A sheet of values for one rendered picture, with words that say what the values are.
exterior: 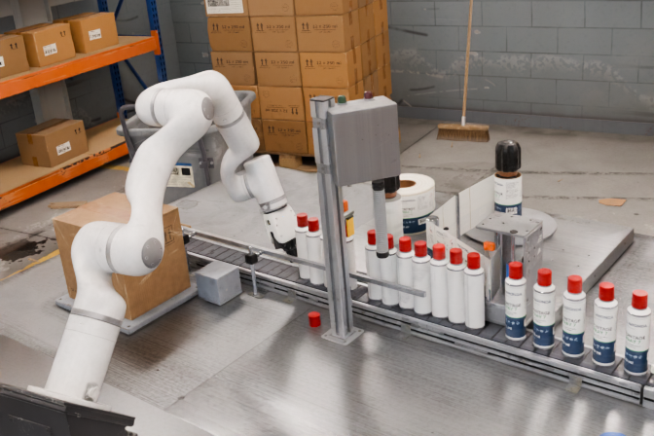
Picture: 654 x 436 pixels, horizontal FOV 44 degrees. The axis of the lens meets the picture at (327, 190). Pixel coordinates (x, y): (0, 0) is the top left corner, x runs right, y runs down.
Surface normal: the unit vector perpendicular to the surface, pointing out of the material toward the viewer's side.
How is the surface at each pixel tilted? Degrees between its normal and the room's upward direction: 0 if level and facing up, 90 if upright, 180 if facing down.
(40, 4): 90
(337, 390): 0
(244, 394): 0
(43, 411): 90
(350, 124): 90
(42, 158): 91
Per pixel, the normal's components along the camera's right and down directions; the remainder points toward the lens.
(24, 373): -0.08, -0.93
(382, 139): 0.30, 0.32
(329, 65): -0.40, 0.35
